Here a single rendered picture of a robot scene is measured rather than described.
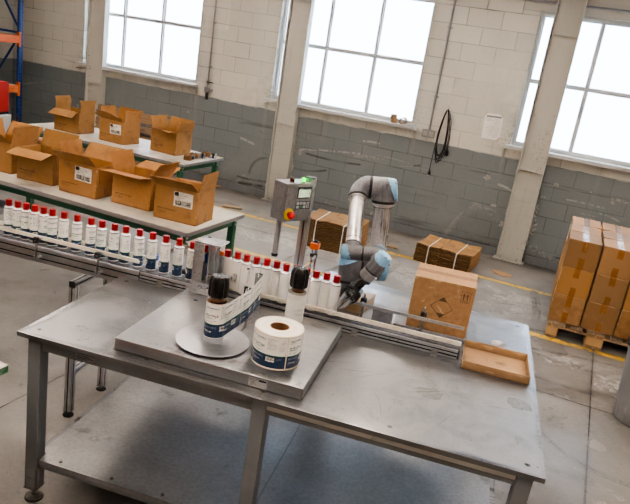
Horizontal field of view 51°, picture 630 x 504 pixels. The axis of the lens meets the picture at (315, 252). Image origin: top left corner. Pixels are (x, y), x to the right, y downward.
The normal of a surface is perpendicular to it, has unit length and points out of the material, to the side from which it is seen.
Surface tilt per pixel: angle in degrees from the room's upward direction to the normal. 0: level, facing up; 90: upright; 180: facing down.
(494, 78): 90
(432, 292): 90
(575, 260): 91
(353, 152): 90
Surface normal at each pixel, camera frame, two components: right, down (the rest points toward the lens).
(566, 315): -0.40, 0.25
